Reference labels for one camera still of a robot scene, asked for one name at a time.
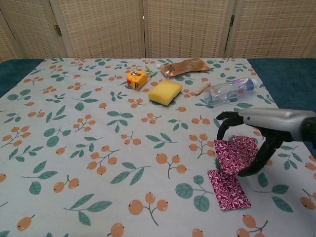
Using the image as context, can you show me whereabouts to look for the small wooden stick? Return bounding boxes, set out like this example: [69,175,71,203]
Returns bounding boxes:
[195,81,211,96]

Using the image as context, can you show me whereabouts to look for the woven folding screen panel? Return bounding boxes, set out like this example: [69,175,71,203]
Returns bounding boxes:
[144,0,232,59]
[0,0,67,60]
[64,0,147,59]
[225,0,316,60]
[0,9,24,62]

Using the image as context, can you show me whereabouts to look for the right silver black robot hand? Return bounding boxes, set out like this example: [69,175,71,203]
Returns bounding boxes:
[216,108,316,177]

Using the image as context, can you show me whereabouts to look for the yellow sponge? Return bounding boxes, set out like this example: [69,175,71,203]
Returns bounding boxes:
[148,79,183,107]

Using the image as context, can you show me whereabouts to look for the clear plastic water bottle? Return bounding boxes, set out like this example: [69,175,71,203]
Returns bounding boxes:
[202,77,259,108]

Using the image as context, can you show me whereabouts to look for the brown spout pouch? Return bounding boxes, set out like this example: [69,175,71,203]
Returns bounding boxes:
[156,58,210,78]

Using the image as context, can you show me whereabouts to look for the floral printed tablecloth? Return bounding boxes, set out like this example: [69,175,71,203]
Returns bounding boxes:
[0,57,316,237]

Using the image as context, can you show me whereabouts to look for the yellow tape measure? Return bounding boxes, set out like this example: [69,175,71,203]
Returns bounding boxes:
[126,64,152,90]

